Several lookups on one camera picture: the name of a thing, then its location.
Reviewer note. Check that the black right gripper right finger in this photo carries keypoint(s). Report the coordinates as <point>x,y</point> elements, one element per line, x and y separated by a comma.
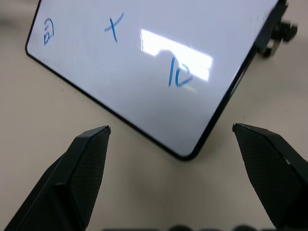
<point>272,173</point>

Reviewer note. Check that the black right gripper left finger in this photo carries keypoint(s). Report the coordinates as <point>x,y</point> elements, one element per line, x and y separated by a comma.
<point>72,183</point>

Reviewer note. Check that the black whiteboard stand clamp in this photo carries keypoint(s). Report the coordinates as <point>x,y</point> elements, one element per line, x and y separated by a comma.
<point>276,31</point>

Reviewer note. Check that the white whiteboard with black frame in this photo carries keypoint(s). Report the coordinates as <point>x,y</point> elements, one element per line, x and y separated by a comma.
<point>134,67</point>

